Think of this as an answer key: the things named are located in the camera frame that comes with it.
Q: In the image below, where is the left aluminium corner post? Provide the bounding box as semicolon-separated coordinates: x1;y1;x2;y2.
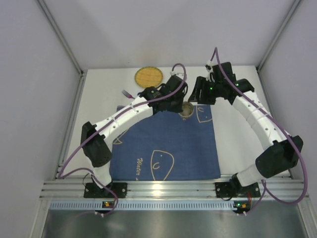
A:
37;0;85;75

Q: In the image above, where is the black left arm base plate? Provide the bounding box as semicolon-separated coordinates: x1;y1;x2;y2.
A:
84;182;128;198

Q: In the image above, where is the aluminium corner post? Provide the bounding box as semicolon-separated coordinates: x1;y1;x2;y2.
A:
256;0;303;73
37;0;85;75

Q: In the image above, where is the round yellow woven coaster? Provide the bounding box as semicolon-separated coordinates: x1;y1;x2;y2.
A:
134;66;163;88

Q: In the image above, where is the right aluminium corner post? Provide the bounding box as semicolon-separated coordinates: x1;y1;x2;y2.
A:
256;0;303;73

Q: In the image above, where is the aluminium front rail frame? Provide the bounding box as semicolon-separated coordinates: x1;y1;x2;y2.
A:
40;175;304;200

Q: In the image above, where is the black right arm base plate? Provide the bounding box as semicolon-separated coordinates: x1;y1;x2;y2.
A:
214;178;261;201

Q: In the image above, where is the purple fork with patterned handle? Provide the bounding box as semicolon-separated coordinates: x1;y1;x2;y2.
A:
122;90;135;100

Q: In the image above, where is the blue cloth placemat with fish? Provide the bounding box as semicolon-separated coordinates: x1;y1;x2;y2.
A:
110;105;220;181

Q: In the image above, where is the perforated grey cable duct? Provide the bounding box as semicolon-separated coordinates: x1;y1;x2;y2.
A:
49;199;251;211

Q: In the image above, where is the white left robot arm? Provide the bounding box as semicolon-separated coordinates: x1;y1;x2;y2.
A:
81;75;188;189

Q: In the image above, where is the speckled ceramic cup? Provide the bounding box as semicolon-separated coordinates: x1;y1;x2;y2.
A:
178;102;194;119

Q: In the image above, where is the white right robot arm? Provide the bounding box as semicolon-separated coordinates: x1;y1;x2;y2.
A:
188;61;303;192

